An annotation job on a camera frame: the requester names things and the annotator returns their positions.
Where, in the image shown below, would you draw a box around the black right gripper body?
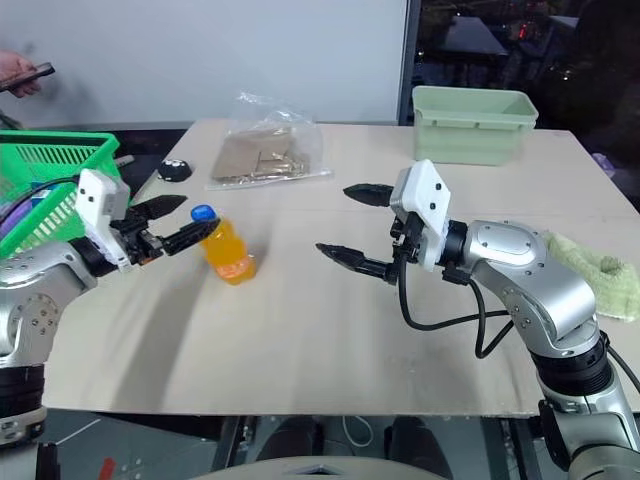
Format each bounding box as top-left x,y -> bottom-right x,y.
384,210 -> 425,287

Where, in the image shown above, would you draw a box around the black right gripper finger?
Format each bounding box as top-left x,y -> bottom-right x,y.
315,243 -> 390,283
343,183 -> 396,209

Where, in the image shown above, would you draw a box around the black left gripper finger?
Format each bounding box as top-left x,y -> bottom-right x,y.
161,217 -> 222,258
132,194 -> 190,222

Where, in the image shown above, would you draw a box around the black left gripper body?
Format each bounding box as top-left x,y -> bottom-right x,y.
109,206 -> 167,266

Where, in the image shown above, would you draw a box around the orange drink bottle blue cap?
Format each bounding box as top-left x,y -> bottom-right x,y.
190,203 -> 258,288

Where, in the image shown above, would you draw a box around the dark smartphone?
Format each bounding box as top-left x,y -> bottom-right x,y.
0,61 -> 56,93

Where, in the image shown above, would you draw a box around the bright green plastic basket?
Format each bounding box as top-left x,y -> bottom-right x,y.
0,130 -> 122,260

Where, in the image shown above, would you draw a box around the bystander bare hand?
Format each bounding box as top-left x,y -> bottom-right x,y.
0,49 -> 45,99

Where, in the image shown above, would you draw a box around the black round device white buttons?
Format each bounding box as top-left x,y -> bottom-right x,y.
157,158 -> 193,183

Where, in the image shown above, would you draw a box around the blue package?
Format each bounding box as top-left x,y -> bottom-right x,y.
29,181 -> 77,213

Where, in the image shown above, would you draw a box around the clear bag with brown contents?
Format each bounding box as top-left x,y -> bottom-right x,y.
206,91 -> 335,192

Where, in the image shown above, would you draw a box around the pale green plastic bin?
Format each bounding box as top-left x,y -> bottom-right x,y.
410,85 -> 540,167

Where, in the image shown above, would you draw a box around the purple item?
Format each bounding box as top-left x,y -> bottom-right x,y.
0,198 -> 32,239

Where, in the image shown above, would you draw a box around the light green towel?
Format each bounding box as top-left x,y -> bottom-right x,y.
541,230 -> 640,322

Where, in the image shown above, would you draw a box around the dark rounded shape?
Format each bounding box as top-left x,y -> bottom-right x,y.
263,417 -> 327,467
388,416 -> 452,472

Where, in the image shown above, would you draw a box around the silver robot torso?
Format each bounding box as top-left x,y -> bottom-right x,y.
197,453 -> 454,480

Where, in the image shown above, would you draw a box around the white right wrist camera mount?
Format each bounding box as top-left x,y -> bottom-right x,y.
389,159 -> 452,273

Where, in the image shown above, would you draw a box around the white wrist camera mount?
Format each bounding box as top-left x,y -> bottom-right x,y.
389,159 -> 452,273
75,168 -> 132,273

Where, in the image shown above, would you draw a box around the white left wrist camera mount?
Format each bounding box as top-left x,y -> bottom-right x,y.
75,168 -> 132,273

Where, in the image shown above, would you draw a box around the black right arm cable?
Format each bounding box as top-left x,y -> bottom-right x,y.
396,249 -> 512,360

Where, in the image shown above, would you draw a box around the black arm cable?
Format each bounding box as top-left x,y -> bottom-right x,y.
0,177 -> 82,227
396,249 -> 512,360

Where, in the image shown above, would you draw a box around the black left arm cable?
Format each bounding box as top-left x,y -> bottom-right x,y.
0,177 -> 82,227

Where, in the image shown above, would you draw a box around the grey window frame post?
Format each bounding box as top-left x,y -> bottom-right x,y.
397,0 -> 422,125

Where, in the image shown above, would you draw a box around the white cable under table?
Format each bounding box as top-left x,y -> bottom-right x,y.
343,414 -> 372,447

